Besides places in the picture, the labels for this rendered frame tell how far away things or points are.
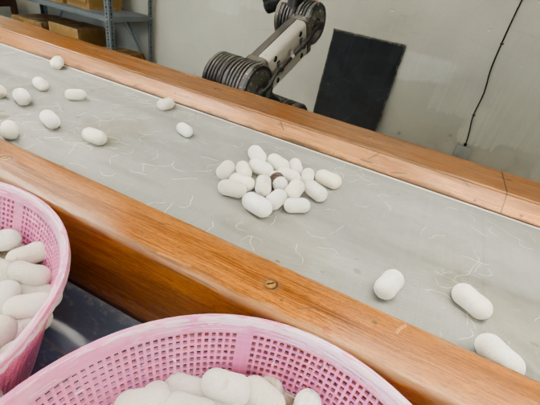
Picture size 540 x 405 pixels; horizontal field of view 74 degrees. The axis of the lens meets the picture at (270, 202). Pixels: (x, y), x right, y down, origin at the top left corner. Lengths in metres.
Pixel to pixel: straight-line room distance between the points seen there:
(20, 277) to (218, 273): 0.15
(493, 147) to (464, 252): 2.11
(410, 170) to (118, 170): 0.41
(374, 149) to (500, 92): 1.92
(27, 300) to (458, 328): 0.34
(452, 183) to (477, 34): 1.88
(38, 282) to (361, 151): 0.45
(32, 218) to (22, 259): 0.04
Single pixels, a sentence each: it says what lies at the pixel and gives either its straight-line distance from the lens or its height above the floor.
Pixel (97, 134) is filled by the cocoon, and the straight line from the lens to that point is 0.52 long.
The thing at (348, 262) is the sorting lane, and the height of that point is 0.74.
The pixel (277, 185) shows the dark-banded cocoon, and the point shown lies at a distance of 0.44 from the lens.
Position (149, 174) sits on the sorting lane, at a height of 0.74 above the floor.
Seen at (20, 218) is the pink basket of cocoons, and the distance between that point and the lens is 0.39.
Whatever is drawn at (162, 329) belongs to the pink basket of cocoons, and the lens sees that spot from 0.25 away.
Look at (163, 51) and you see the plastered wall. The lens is 3.10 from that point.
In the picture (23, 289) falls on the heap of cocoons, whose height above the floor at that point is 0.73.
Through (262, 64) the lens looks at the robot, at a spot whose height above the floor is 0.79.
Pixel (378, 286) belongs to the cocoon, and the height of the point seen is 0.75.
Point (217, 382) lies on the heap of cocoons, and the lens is 0.26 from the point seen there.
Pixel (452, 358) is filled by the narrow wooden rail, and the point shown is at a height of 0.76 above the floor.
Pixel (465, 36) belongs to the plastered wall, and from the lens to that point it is 2.42.
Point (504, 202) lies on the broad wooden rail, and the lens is 0.60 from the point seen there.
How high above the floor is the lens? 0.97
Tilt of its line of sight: 32 degrees down
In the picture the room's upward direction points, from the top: 11 degrees clockwise
